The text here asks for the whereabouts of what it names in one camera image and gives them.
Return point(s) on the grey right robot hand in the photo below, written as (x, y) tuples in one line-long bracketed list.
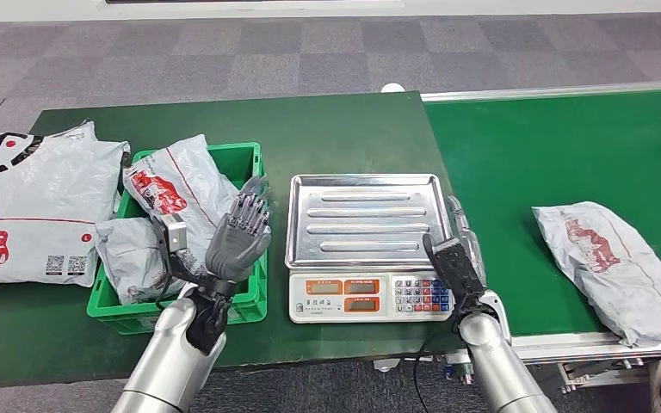
[(472, 242)]

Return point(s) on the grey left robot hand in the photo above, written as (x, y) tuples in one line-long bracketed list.
[(238, 245)]

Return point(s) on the long grey parcel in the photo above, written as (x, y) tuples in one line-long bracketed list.
[(188, 188)]

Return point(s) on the grey parcel bag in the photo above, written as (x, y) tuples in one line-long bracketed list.
[(131, 256)]

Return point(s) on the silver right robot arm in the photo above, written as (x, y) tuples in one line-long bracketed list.
[(499, 365)]

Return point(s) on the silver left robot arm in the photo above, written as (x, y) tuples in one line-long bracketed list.
[(171, 359)]

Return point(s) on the conveyor connector box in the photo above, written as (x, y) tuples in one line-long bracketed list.
[(460, 370)]

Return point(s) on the grey parcel, faded red print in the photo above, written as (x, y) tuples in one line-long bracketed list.
[(621, 268)]

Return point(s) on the green plastic crate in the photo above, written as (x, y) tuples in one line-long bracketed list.
[(250, 302)]

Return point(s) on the white electronic scale, steel tray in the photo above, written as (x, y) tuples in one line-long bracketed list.
[(365, 222)]

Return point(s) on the white table foot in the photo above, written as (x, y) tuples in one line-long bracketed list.
[(386, 365)]

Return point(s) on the white round cap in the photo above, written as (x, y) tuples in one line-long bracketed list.
[(393, 88)]

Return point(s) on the large flat white mailer bag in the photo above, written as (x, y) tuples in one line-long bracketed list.
[(28, 194)]

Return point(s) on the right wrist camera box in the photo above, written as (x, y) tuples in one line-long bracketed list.
[(456, 271)]

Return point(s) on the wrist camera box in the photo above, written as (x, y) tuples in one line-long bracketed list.
[(456, 271), (175, 234)]

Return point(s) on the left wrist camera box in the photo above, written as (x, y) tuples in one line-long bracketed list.
[(175, 234)]

